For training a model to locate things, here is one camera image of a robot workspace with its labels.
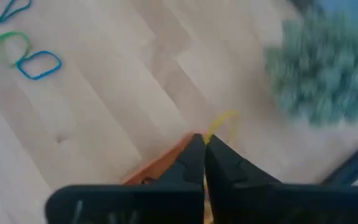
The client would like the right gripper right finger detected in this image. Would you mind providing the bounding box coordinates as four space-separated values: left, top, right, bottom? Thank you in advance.
206 135 358 224

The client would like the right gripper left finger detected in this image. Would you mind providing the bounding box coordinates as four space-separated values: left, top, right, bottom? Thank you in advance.
45 134 205 224

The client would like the blue rubber band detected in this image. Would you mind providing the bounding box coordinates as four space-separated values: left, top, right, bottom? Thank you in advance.
16 50 63 80

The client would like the yellow rubber band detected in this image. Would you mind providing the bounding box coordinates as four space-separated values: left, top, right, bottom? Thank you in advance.
203 110 241 224

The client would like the orange plastic bin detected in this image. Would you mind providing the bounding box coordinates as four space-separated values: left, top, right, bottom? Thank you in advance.
121 132 198 186

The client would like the green plant in white pot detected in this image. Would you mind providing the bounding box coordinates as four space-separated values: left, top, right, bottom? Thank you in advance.
264 6 358 125

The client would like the green rubber band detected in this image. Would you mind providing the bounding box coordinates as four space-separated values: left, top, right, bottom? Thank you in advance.
0 30 31 68

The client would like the black table frame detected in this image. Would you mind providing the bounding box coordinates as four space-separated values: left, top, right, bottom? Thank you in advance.
321 133 358 187

